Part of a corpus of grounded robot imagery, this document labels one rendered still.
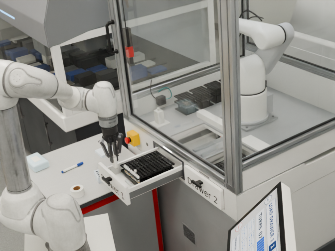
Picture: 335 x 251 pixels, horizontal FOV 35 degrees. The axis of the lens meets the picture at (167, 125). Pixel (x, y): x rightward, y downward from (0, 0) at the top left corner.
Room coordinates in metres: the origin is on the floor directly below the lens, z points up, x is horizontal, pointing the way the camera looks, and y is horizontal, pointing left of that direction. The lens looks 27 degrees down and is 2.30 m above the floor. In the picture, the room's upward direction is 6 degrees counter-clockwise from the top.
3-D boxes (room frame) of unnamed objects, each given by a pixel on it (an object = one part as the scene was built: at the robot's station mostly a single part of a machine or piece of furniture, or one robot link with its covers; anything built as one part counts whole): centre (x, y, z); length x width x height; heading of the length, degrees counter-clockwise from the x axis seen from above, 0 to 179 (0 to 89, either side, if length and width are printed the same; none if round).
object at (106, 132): (2.20, 0.27, 1.15); 0.08 x 0.07 x 0.09; 121
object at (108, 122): (2.20, 0.27, 1.22); 0.09 x 0.09 x 0.06
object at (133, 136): (2.63, 0.20, 0.88); 0.07 x 0.05 x 0.07; 31
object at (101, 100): (2.21, 0.29, 1.33); 0.13 x 0.11 x 0.16; 66
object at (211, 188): (2.08, -0.14, 0.87); 0.29 x 0.02 x 0.11; 31
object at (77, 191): (2.29, 0.50, 0.78); 0.07 x 0.07 x 0.04
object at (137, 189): (2.30, 0.11, 0.86); 0.40 x 0.26 x 0.06; 121
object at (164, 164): (2.29, 0.12, 0.87); 0.22 x 0.18 x 0.06; 121
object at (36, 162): (2.63, 0.77, 0.78); 0.15 x 0.10 x 0.04; 36
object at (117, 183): (2.19, 0.29, 0.87); 0.29 x 0.02 x 0.11; 31
